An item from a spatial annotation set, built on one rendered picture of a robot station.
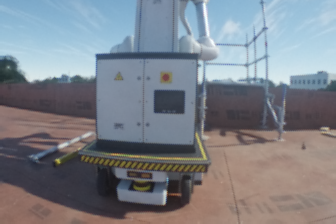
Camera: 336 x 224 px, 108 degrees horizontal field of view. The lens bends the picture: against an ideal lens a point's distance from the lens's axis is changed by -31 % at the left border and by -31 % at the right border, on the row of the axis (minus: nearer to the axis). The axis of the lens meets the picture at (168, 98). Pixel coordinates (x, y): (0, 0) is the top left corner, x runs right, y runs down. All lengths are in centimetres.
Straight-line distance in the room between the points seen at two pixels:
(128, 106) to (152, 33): 67
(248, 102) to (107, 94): 261
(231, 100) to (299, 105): 136
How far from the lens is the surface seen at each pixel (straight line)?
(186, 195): 98
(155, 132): 93
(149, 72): 91
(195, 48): 148
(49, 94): 482
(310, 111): 376
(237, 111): 318
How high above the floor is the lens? 68
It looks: 4 degrees down
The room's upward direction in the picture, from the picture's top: 1 degrees clockwise
